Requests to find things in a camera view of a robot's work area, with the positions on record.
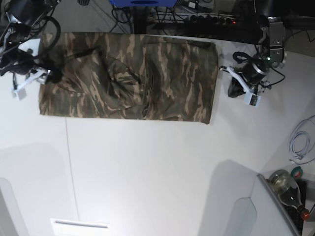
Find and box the black power strip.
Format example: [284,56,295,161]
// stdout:
[187,13,240,26]

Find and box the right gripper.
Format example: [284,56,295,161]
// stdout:
[0,49,63,100]

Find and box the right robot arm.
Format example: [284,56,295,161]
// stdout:
[0,0,62,100]

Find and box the clear plastic bottle red cap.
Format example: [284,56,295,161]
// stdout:
[269,170,311,221]

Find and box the blue plastic bin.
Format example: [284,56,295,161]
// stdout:
[110,0,182,7]

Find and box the camouflage t-shirt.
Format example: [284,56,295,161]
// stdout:
[38,32,219,124]

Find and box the white coiled cable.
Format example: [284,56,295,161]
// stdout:
[288,116,315,164]

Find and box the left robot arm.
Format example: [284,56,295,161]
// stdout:
[220,0,286,107]

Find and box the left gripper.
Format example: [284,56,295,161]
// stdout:
[219,61,271,106]

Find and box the green tape roll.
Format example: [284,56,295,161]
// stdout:
[291,166,303,180]

